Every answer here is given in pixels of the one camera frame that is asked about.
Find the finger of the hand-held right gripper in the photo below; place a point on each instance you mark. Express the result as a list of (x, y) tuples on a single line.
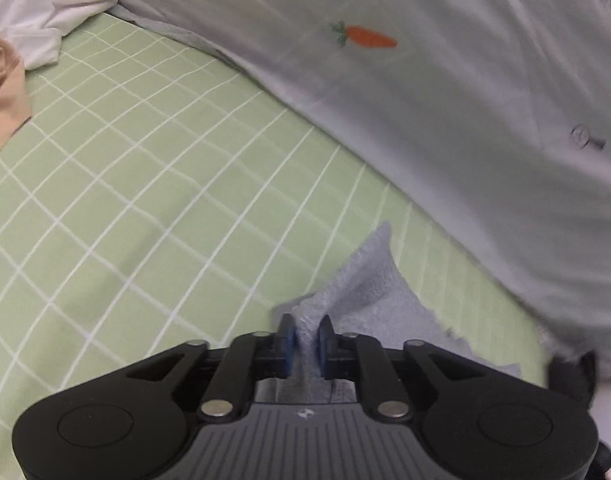
[(573, 377)]

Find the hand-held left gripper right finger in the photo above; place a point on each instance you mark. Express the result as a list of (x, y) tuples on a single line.
[(325, 347)]

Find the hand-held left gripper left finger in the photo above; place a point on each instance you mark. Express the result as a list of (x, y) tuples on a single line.
[(288, 347)]

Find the grey zip hoodie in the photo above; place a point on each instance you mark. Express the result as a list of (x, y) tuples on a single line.
[(370, 300)]

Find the green checked bed sheet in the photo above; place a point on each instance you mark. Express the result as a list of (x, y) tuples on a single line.
[(160, 185)]

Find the white carrot print bedsheet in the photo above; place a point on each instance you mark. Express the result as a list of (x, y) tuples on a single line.
[(435, 135)]

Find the beige garment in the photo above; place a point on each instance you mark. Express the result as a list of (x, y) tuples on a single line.
[(5, 105)]

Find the white garment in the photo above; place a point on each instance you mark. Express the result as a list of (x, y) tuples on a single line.
[(40, 15)]

